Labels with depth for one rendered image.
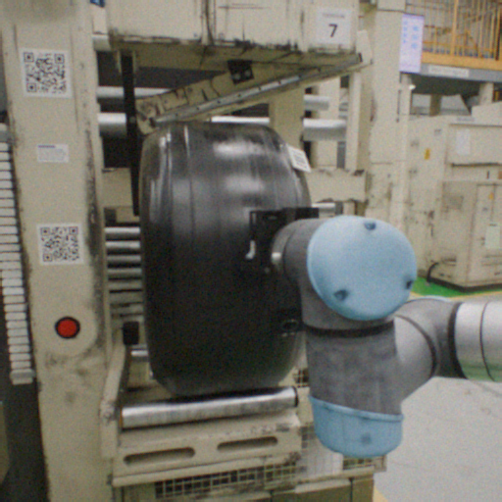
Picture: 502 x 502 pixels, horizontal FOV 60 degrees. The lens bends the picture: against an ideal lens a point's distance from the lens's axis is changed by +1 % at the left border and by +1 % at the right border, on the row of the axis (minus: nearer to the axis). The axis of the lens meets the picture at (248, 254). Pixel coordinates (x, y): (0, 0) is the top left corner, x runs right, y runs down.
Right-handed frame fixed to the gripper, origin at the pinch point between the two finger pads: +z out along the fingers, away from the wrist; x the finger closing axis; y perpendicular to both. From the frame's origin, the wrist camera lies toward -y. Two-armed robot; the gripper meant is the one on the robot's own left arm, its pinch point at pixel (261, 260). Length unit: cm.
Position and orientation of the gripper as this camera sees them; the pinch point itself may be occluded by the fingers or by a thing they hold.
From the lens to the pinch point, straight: 65.0
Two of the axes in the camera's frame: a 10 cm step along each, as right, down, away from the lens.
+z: -2.0, -0.7, 9.8
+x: -9.8, 0.4, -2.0
